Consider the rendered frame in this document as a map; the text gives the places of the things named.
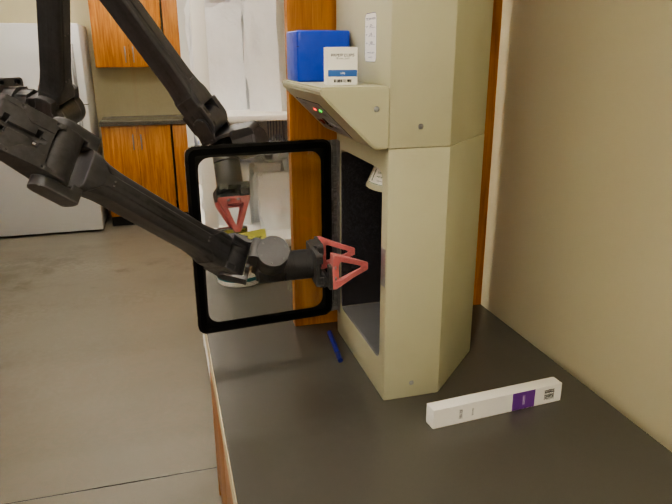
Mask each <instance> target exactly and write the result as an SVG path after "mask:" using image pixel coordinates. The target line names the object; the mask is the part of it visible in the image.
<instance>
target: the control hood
mask: <svg viewBox="0 0 672 504"><path fill-rule="evenodd" d="M282 84H283V86H284V87H285V88H286V89H287V90H288V91H289V92H290V93H291V94H292V95H293V96H294V97H295V98H296V97H298V98H301V99H304V100H308V101H311V102H314V103H317V104H319V105H320V106H321V107H322V108H323V109H324V110H325V111H326V112H327V113H328V114H329V115H330V116H331V117H332V118H333V119H334V120H335V121H336V122H337V123H338V124H339V125H340V126H341V127H342V128H343V129H344V130H345V131H346V132H347V133H348V134H349V135H350V136H351V137H352V138H350V137H348V136H345V135H343V134H341V133H338V132H336V131H334V130H332V131H334V132H336V133H338V134H341V135H343V136H345V137H347V138H350V139H352V140H354V141H357V142H359V143H361V144H363V145H366V146H368V147H370V148H372V149H375V150H381V149H387V147H388V136H389V89H390V88H388V86H383V85H376V84H369V83H362V82H357V85H326V84H324V82H297V81H292V80H288V79H287V80H283V81H282ZM296 99H297V98H296ZM297 100H298V99H297ZM298 101H299V100H298ZM299 102H300V101H299ZM300 103H301V102H300ZM301 104H302V103H301ZM302 105H303V104H302ZM303 106H304V105H303ZM304 107H305V106H304ZM305 108H306V107H305ZM306 109H307V108H306ZM307 110H308V109H307ZM308 111H309V110H308ZM309 112H310V111H309ZM310 113H311V112H310ZM311 114H312V113H311ZM312 115H313V114H312ZM313 116H314V115H313ZM314 117H315V116H314ZM315 118H316V117H315ZM316 119H317V118H316ZM317 120H318V119H317ZM318 121H319V120H318ZM319 122H320V121H319ZM320 123H321V122H320ZM321 124H322V123H321ZM322 125H323V124H322ZM323 126H324V125H323ZM324 127H325V126H324ZM325 128H327V127H325ZM327 129H329V128H327ZM329 130H331V129H329Z"/></svg>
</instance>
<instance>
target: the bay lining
mask: <svg viewBox="0 0 672 504"><path fill-rule="evenodd" d="M373 167H374V165H372V164H370V163H368V162H366V161H364V160H362V159H360V158H358V157H356V156H354V155H352V154H350V153H348V152H342V153H341V244H344V245H347V246H351V247H354V248H355V255H353V256H351V257H352V258H356V259H359V260H363V261H367V262H368V270H366V271H364V272H362V273H361V274H359V275H357V276H356V277H354V278H352V279H351V280H349V281H348V282H347V283H345V284H344V285H342V286H341V303H342V306H347V305H356V304H365V303H373V302H380V277H381V228H382V192H378V191H374V190H371V189H369V188H368V187H367V186H366V182H367V180H368V178H369V176H370V174H371V171H372V169H373ZM358 268H360V266H359V265H355V264H349V263H344V262H341V277H343V276H344V275H346V274H348V273H350V272H352V271H354V270H356V269H358Z"/></svg>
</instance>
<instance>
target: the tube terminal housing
mask: <svg viewBox="0 0 672 504"><path fill-rule="evenodd" d="M493 3H494V0H336V30H348V31H349V32H350V47H358V73H357V82H362V83H369V84H376V85H383V86H388V88H390V89H389V136H388V147H387V149H381V150H375V149H372V148H370V147H368V146H366V145H363V144H361V143H359V142H357V141H354V140H352V139H350V138H347V137H345V136H343V135H341V134H338V133H337V140H339V141H340V243H341V153H342V152H348V153H350V154H352V155H354V156H356V157H358V158H360V159H362V160H364V161H366V162H368V163H370V164H372V165H374V166H375V167H377V168H379V169H380V171H381V174H382V228H381V247H382V248H383V249H385V250H386V261H385V288H384V287H383V286H382V285H381V284H380V336H379V355H378V356H376V354H375V353H374V352H373V350H372V349H371V348H370V346H369V345H368V343H367V342H366V341H365V339H364V338H363V337H362V335H361V334H360V333H359V331H358V330H357V328H356V327H355V326H354V324H353V323H352V322H351V320H350V319H349V317H348V316H347V315H346V313H345V312H344V311H343V308H342V303H341V287H340V313H339V312H338V332H339V333H340V335H341V336H342V338H343V339H344V341H345V342H346V344H347V345H348V347H349V348H350V350H351V352H352V353H353V355H354V356H355V358H356V359H357V361H358V362H359V364H360V365H361V367H362V368H363V370H364V371H365V373H366V374H367V376H368V377H369V379H370V381H371V382H372V384H373V385H374V387H375V388H376V390H377V391H378V393H379V394H380V396H381V397H382V399H383V400H391V399H397V398H403V397H410V396H416V395H423V394H429V393H435V392H438V391H439V390H440V388H441V387H442V386H443V384H444V383H445V382H446V381H447V379H448V378H449V377H450V375H451V374H452V373H453V371H454V370H455V369H456V368H457V366H458V365H459V364H460V362H461V361H462V360H463V359H464V357H465V356H466V355H467V353H468V352H469V351H470V340H471V325H472V311H473V296H474V281H475V267H476V252H477V238H478V223H479V208H480V194H481V179H482V165H483V150H484V136H485V134H484V132H485V119H486V105H487V90H488V75H489V61H490V46H491V32H492V17H493ZM376 11H377V34H376V63H374V62H365V14H366V13H371V12H376Z"/></svg>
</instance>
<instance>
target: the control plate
mask: <svg viewBox="0 0 672 504"><path fill-rule="evenodd" d="M296 98H297V99H298V100H299V101H300V102H301V103H302V104H303V105H304V106H305V107H306V108H307V109H308V110H309V111H310V112H311V113H312V114H313V115H314V116H315V117H316V118H317V119H318V118H319V119H322V118H323V119H325V120H326V121H327V122H328V123H329V122H330V123H331V124H332V123H333V124H334V125H335V126H336V125H337V126H338V127H339V128H337V129H336V128H335V126H334V127H333V128H332V127H329V126H328V125H327V124H323V123H322V122H321V121H320V122H321V123H322V124H323V125H324V126H325V127H327V128H329V129H331V130H334V131H336V132H338V133H341V134H343V135H345V136H348V137H350V138H352V137H351V136H350V135H349V134H348V133H347V132H346V131H345V130H344V129H343V128H342V127H341V126H340V125H339V124H338V123H337V122H336V121H335V120H334V119H333V118H332V117H331V116H330V115H329V114H328V113H327V112H326V111H325V110H324V109H323V108H322V107H321V106H320V105H319V104H317V103H314V102H311V101H308V100H304V99H301V98H298V97H296ZM313 107H314V108H315V109H316V110H317V111H316V110H314V108H313ZM319 109H320V110H321V111H322V112H323V113H321V112H320V111H319ZM323 119H322V120H323ZM333 124H332V125H333ZM332 125H331V126H332Z"/></svg>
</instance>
